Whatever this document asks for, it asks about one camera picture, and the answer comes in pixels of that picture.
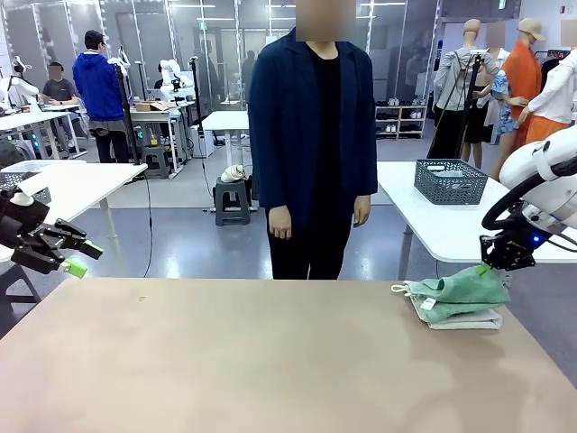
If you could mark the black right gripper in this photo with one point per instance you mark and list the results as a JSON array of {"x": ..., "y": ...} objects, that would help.
[{"x": 523, "y": 243}]

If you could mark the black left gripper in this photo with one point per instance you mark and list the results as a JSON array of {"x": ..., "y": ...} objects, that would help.
[{"x": 22, "y": 221}]

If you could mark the green terry towel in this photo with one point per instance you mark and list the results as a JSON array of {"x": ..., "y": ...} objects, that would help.
[{"x": 473, "y": 288}]

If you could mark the white terry towel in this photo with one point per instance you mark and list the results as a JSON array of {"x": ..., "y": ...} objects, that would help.
[{"x": 469, "y": 321}]

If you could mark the dark grey lattice basket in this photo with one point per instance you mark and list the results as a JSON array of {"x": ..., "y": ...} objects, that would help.
[{"x": 451, "y": 189}]

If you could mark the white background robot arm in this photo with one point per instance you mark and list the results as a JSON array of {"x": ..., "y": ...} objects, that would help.
[
  {"x": 18, "y": 88},
  {"x": 173, "y": 76}
]

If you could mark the person's right forearm navy sleeve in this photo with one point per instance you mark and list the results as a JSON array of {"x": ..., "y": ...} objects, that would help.
[{"x": 278, "y": 185}]

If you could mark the person's left forearm navy sleeve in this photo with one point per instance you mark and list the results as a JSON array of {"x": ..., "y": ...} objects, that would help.
[{"x": 366, "y": 173}]

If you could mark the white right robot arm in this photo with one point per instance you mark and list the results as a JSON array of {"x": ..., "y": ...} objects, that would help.
[{"x": 541, "y": 167}]

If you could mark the white plastic basket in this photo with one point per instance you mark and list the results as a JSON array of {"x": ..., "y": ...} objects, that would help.
[{"x": 58, "y": 166}]

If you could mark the person's left hand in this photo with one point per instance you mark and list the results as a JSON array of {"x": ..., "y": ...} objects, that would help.
[{"x": 362, "y": 212}]

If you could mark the person's right hand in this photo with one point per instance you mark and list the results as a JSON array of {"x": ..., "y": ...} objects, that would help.
[{"x": 280, "y": 223}]

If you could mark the white table with leg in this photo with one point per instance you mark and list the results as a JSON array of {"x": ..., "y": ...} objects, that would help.
[{"x": 90, "y": 180}]

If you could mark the grey plastic stool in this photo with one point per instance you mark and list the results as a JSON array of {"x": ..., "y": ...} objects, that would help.
[
  {"x": 232, "y": 203},
  {"x": 155, "y": 158}
]

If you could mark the white background desk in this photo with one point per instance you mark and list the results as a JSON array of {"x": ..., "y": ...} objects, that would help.
[{"x": 27, "y": 118}]

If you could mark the black stand pole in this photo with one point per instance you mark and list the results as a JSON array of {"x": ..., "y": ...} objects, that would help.
[
  {"x": 197, "y": 99},
  {"x": 128, "y": 117}
]

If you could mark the white desk with box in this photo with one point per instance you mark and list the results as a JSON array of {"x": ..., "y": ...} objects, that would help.
[{"x": 149, "y": 116}]

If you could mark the seated person grey shirt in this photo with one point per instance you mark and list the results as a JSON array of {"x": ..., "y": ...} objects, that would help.
[{"x": 58, "y": 90}]

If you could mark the person in blue hoodie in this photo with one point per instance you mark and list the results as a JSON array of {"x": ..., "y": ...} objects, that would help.
[{"x": 99, "y": 85}]

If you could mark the open cardboard box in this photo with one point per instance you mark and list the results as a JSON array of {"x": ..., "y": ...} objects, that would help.
[{"x": 153, "y": 107}]

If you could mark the wooden shoe shelf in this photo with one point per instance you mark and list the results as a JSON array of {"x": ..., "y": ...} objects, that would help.
[{"x": 401, "y": 122}]

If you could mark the mannequin blue floral dress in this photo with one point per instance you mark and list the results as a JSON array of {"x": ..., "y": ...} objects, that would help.
[{"x": 505, "y": 90}]

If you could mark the mannequin white top orange trousers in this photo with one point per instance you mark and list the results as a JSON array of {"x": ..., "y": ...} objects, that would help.
[{"x": 554, "y": 90}]

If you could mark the beige cloth bundle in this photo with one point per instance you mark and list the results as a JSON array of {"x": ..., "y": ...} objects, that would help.
[{"x": 233, "y": 173}]

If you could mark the mannequin orange jacket cap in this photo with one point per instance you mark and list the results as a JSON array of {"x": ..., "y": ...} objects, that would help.
[{"x": 523, "y": 76}]

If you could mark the mannequin grey shirt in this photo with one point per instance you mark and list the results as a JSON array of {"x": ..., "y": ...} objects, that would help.
[{"x": 455, "y": 76}]

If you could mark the white standing desk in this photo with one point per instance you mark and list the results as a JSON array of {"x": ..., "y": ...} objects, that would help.
[{"x": 225, "y": 119}]

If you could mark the person in navy jacket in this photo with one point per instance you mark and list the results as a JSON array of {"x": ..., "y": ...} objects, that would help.
[{"x": 315, "y": 135}]

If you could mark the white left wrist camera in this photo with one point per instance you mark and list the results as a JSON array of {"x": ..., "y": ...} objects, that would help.
[{"x": 36, "y": 185}]

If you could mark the black camera tripod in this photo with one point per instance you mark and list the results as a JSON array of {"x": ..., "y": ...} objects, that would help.
[{"x": 469, "y": 90}]

